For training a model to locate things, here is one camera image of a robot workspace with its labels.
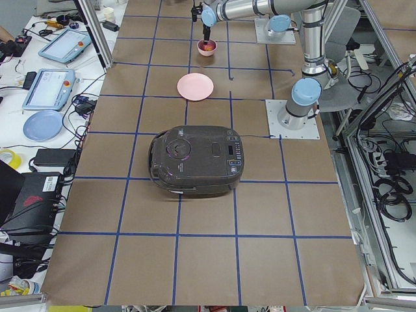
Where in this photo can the pink plate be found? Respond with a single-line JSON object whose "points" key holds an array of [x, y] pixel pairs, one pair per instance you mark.
{"points": [[195, 86]]}

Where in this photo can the teach pendant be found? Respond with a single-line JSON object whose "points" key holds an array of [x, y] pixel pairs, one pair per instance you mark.
{"points": [[50, 90], [66, 47]]}

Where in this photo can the aluminium frame post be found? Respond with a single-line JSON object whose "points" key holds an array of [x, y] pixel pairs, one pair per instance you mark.
{"points": [[93, 27]]}

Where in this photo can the teach pendant near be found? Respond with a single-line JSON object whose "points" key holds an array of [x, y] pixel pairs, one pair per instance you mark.
{"points": [[50, 90]]}

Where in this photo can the teach pendant far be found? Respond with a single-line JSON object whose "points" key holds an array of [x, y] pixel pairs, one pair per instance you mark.
{"points": [[66, 47]]}

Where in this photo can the pink bowl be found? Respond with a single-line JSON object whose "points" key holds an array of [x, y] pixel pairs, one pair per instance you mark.
{"points": [[204, 53]]}

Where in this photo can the brown paper table mat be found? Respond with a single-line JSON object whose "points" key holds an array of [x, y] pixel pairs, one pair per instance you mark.
{"points": [[280, 238]]}

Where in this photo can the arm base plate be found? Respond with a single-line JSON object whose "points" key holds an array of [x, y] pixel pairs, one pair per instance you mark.
{"points": [[282, 125], [274, 30]]}

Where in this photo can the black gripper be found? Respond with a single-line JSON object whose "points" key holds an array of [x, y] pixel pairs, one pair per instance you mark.
{"points": [[206, 32]]}

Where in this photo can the yellow tape roll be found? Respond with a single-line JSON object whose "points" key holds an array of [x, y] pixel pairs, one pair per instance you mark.
{"points": [[10, 158]]}

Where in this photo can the black computer box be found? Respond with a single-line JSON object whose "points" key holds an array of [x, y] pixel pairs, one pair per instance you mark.
{"points": [[34, 209]]}

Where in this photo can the black power adapter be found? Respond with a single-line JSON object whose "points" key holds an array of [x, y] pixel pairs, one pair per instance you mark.
{"points": [[53, 157]]}

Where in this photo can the red apple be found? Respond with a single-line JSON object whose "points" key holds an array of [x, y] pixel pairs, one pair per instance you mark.
{"points": [[207, 48]]}

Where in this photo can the dark grey rice cooker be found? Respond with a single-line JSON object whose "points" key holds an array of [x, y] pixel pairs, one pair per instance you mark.
{"points": [[196, 159]]}

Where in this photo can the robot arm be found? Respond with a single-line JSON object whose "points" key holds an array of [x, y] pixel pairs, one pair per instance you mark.
{"points": [[212, 12], [306, 92]]}

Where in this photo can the blue plate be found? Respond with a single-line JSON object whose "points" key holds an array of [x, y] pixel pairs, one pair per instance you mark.
{"points": [[43, 125]]}

